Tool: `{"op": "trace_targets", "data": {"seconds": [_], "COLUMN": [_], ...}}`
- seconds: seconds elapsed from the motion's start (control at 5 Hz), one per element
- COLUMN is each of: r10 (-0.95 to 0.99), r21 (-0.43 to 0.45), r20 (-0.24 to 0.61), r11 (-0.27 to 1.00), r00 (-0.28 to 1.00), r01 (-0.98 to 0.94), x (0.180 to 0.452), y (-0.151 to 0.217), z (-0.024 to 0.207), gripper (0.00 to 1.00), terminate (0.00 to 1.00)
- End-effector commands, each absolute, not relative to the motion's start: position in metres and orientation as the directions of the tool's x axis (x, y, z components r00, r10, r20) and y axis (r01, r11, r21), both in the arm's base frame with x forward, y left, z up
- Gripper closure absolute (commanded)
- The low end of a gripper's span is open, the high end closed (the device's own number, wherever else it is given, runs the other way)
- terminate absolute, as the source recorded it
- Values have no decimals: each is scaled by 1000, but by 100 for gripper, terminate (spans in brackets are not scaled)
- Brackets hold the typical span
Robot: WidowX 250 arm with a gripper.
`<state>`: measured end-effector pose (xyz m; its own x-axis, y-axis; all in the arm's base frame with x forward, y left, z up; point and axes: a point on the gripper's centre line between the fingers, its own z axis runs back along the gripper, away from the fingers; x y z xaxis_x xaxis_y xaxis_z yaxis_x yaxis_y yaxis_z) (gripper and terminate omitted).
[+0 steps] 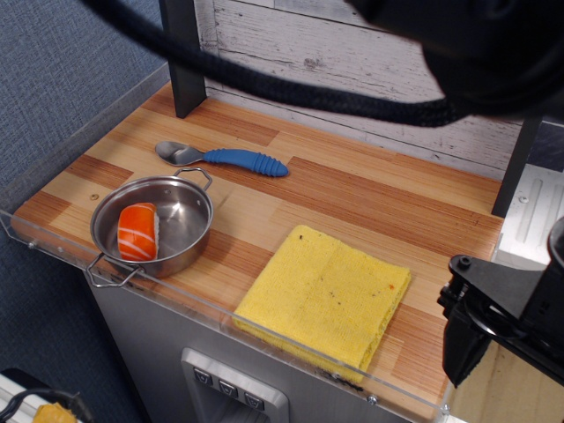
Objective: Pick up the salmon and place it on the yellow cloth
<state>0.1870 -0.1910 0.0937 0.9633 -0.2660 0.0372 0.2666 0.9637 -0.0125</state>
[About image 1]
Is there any right black frame post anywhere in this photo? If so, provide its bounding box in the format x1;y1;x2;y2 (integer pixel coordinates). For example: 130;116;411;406
492;118;542;218

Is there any black frame post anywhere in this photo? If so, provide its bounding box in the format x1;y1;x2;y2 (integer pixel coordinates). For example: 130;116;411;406
160;0;207;119
492;118;542;218

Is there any blue handled metal spoon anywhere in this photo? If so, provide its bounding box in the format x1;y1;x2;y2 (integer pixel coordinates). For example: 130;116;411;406
155;141;290;177

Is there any silver button panel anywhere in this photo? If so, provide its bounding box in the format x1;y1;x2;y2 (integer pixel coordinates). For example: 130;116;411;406
181;347;290;422

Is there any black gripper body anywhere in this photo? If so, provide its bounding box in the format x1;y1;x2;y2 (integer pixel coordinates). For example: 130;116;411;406
436;254;564;389

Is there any small steel pot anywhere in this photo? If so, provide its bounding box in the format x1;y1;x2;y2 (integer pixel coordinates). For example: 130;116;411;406
85;167;213;288

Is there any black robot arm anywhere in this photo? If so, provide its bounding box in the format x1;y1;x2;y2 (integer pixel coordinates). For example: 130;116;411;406
354;1;563;385

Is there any black braided cable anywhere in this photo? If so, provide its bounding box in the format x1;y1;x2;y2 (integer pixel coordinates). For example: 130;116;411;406
78;0;464;129

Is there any yellow rag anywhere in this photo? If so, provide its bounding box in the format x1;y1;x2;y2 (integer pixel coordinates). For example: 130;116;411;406
234;225;412;384

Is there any orange salmon sushi toy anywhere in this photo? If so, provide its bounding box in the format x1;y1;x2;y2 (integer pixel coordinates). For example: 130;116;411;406
116;202;160;262

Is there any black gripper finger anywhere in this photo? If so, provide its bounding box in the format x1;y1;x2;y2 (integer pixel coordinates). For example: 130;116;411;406
442;315;490;387

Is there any left black frame post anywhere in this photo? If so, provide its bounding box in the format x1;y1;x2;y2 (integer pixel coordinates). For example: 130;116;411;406
160;0;207;119

